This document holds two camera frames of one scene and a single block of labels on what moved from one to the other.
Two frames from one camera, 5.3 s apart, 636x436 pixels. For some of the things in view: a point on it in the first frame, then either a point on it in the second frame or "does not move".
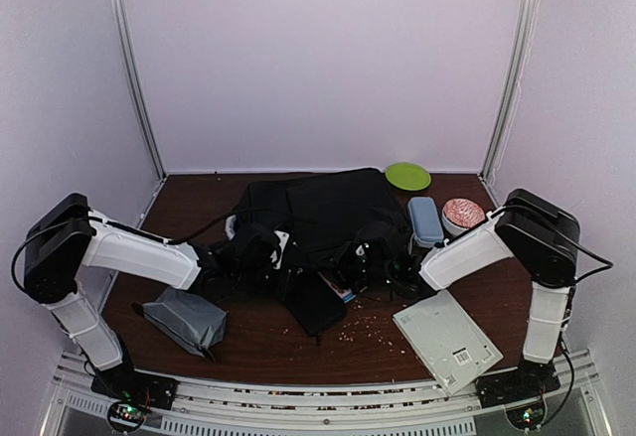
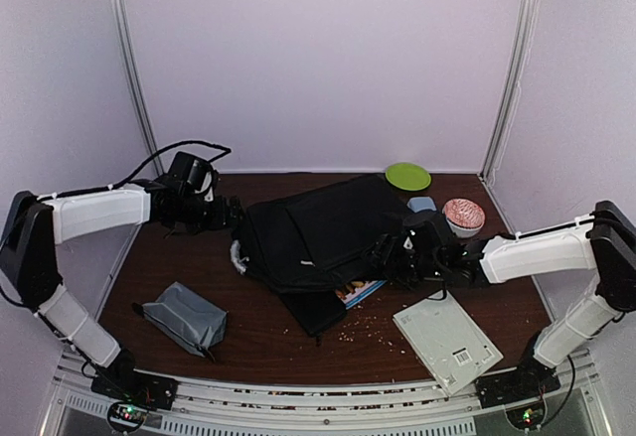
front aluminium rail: x=232 y=408 does not move
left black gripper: x=282 y=279 → x=221 y=220
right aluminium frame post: x=525 y=29 does not move
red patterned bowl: x=459 y=215 does not move
